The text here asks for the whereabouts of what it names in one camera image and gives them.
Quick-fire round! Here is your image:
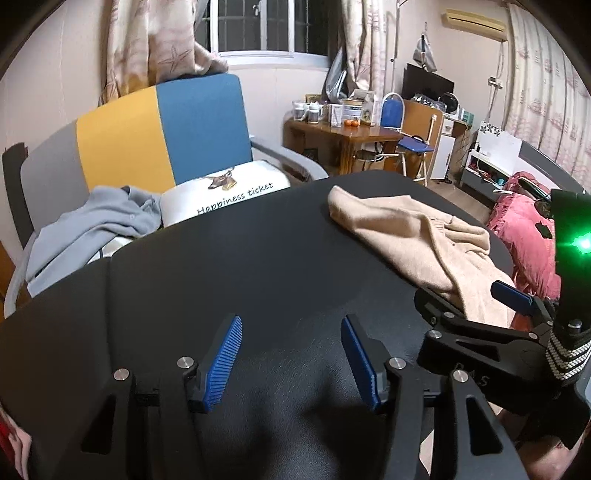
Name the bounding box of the white framed window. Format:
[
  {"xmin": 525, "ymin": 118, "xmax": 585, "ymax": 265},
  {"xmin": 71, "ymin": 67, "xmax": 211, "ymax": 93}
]
[{"xmin": 196, "ymin": 0, "xmax": 345, "ymax": 58}]

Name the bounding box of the pink bedding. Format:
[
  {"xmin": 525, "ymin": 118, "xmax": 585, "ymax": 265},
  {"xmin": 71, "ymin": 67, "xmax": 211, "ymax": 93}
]
[{"xmin": 485, "ymin": 171, "xmax": 561, "ymax": 296}]

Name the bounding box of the grey-blue shirt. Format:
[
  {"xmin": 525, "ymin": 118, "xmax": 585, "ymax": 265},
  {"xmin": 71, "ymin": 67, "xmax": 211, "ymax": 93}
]
[{"xmin": 25, "ymin": 185, "xmax": 163, "ymax": 298}]

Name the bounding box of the printed carton box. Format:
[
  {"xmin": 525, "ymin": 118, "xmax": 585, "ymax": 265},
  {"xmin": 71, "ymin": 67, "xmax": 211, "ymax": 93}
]
[{"xmin": 361, "ymin": 91, "xmax": 378, "ymax": 126}]

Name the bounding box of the white printed cushion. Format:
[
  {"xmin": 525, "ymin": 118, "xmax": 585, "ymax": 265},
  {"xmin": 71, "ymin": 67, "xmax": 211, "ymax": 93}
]
[{"xmin": 160, "ymin": 159, "xmax": 291, "ymax": 229}]

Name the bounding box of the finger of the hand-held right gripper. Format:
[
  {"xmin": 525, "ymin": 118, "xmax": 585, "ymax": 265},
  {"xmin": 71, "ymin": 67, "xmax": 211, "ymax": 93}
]
[
  {"xmin": 490, "ymin": 280, "xmax": 560, "ymax": 325},
  {"xmin": 414, "ymin": 286, "xmax": 551, "ymax": 343}
]

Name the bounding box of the beige air conditioner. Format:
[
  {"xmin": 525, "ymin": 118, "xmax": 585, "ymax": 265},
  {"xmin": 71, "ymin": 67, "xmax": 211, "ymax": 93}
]
[{"xmin": 441, "ymin": 10, "xmax": 509, "ymax": 42}]

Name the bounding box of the pink cloth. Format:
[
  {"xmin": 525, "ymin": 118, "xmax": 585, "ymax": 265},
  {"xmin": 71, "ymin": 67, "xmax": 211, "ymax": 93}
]
[{"xmin": 0, "ymin": 406, "xmax": 33, "ymax": 480}]

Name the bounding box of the patterned beige curtain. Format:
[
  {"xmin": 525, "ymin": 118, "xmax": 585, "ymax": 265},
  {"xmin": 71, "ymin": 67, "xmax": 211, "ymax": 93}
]
[
  {"xmin": 339, "ymin": 0, "xmax": 400, "ymax": 100},
  {"xmin": 505, "ymin": 2, "xmax": 591, "ymax": 162},
  {"xmin": 99, "ymin": 0, "xmax": 229, "ymax": 104}
]

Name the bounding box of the grey bed headboard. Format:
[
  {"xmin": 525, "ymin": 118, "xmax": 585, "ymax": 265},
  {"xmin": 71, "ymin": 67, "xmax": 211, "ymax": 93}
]
[{"xmin": 519, "ymin": 140, "xmax": 591, "ymax": 195}]

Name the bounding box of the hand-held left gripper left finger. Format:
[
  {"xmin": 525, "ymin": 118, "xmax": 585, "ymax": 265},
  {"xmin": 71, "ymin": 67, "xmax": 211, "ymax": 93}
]
[{"xmin": 34, "ymin": 315, "xmax": 244, "ymax": 480}]

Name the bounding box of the blue folding chair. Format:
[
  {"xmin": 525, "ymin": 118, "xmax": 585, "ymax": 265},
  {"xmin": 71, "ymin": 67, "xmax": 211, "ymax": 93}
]
[{"xmin": 379, "ymin": 92, "xmax": 435, "ymax": 185}]

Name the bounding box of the grey yellow blue armchair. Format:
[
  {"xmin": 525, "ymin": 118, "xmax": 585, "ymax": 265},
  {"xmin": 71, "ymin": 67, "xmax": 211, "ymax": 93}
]
[{"xmin": 2, "ymin": 73, "xmax": 329, "ymax": 319}]

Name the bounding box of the beige knit sweater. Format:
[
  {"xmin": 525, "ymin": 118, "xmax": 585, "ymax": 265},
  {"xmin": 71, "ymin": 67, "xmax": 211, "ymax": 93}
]
[{"xmin": 327, "ymin": 185, "xmax": 518, "ymax": 329}]

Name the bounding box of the light wooden desk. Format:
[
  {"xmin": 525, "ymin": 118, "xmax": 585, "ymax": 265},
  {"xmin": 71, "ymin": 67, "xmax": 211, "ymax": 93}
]
[{"xmin": 402, "ymin": 97, "xmax": 472, "ymax": 181}]

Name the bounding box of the low grey cabinet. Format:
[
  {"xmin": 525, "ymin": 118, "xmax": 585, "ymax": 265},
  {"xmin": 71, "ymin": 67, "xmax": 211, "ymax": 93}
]
[{"xmin": 461, "ymin": 150, "xmax": 513, "ymax": 204}]

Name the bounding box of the white leaf print board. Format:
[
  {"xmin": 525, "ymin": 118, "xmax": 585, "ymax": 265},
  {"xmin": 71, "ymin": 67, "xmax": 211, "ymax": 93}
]
[{"xmin": 478, "ymin": 121, "xmax": 522, "ymax": 165}]

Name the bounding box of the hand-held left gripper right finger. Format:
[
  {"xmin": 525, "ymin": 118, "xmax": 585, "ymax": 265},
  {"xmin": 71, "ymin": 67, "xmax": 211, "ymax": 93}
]
[{"xmin": 340, "ymin": 315, "xmax": 532, "ymax": 480}]

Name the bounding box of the black monitor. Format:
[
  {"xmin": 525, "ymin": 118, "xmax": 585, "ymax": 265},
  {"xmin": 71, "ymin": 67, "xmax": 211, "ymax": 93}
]
[{"xmin": 402, "ymin": 64, "xmax": 455, "ymax": 104}]

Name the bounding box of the brown wooden side table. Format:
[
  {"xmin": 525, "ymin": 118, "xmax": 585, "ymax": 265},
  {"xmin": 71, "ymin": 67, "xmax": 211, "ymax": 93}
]
[{"xmin": 283, "ymin": 115, "xmax": 403, "ymax": 178}]

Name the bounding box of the grey hanging bag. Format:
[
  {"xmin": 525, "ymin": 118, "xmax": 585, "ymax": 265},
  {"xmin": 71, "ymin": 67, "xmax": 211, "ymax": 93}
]
[{"xmin": 412, "ymin": 34, "xmax": 438, "ymax": 72}]

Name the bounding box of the silver plastic bag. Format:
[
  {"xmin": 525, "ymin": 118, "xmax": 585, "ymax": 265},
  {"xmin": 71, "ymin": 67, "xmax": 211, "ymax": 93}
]
[{"xmin": 325, "ymin": 46, "xmax": 348, "ymax": 100}]

